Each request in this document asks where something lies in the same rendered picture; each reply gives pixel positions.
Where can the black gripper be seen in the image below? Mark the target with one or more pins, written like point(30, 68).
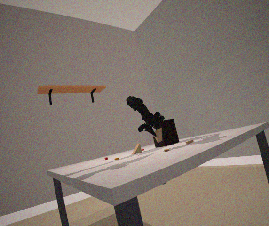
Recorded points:
point(148, 126)

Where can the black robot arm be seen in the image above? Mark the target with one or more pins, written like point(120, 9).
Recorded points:
point(137, 104)

